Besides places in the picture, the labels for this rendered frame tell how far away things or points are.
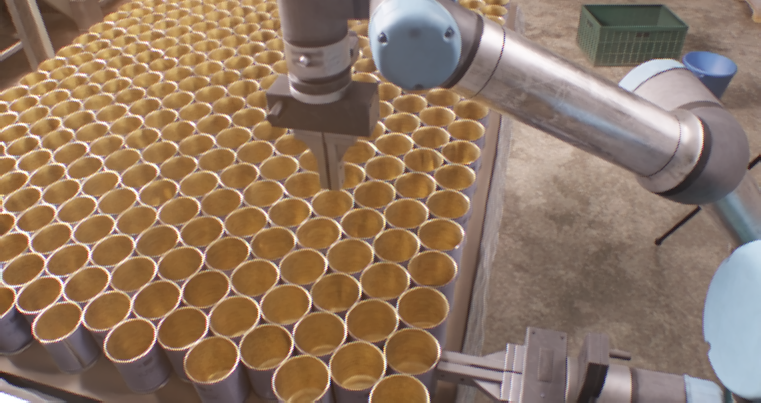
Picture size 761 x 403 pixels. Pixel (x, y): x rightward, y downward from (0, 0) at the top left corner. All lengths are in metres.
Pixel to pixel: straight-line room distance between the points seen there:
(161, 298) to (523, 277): 1.76
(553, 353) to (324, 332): 0.30
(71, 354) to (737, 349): 0.78
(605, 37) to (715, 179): 3.37
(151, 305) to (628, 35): 3.58
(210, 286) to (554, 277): 1.78
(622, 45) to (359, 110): 3.49
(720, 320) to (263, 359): 0.57
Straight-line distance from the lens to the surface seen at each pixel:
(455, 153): 1.06
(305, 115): 0.71
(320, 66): 0.66
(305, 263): 0.88
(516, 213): 2.71
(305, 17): 0.63
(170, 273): 0.93
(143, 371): 0.82
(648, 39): 4.15
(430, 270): 0.87
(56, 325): 0.94
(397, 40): 0.48
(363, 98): 0.68
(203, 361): 0.81
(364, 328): 0.83
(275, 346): 0.81
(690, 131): 0.66
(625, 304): 2.43
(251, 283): 0.89
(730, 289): 0.50
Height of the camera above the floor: 1.74
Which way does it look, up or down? 38 degrees down
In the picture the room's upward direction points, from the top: 2 degrees counter-clockwise
